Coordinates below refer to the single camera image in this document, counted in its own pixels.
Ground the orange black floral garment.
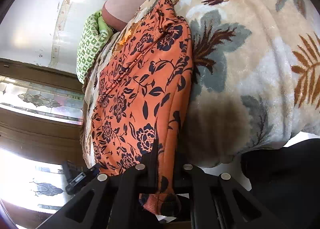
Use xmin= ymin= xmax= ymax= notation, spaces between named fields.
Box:
xmin=90 ymin=0 xmax=193 ymax=217

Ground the green white patterned pillow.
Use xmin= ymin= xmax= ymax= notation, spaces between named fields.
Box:
xmin=76 ymin=10 xmax=113 ymax=84

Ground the beige leaf pattern blanket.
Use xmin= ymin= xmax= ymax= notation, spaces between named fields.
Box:
xmin=80 ymin=0 xmax=319 ymax=168

